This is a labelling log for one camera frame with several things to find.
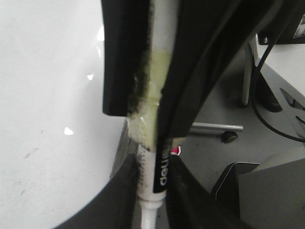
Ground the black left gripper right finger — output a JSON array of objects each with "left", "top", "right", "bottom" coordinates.
[{"left": 156, "top": 0, "right": 298, "bottom": 144}]

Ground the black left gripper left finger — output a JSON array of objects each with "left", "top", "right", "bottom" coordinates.
[{"left": 101, "top": 0, "right": 150, "bottom": 116}]

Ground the grey metal cabinet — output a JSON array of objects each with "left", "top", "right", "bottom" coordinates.
[{"left": 212, "top": 151, "right": 305, "bottom": 229}]

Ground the office chair base with caster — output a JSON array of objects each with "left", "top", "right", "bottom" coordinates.
[{"left": 189, "top": 122, "right": 244, "bottom": 144}]

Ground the black cable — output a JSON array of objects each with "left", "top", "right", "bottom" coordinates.
[{"left": 250, "top": 33, "right": 305, "bottom": 144}]

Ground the black and white whiteboard marker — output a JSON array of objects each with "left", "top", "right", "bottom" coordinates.
[{"left": 128, "top": 0, "right": 180, "bottom": 229}]

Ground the white whiteboard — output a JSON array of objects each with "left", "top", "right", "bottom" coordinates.
[{"left": 0, "top": 0, "right": 124, "bottom": 229}]

